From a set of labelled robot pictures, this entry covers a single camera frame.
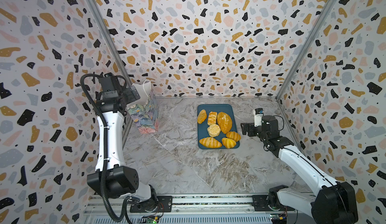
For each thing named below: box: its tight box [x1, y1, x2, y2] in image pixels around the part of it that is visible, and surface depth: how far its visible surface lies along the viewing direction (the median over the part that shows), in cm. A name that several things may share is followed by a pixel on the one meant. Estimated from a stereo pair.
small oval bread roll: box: [197, 109, 208, 125], surface depth 106 cm
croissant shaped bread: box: [199, 136, 223, 149], surface depth 94 cm
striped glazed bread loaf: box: [207, 110, 218, 126], surface depth 105 cm
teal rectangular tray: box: [197, 103, 241, 150], surface depth 102 cm
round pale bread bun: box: [207, 123, 222, 138], surface depth 99 cm
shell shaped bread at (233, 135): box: [225, 131, 242, 143], surface depth 97 cm
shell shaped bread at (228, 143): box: [221, 137, 237, 149], surface depth 92 cm
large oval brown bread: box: [217, 112, 233, 135], surface depth 102 cm
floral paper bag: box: [127, 79, 159, 135], surface depth 91 cm
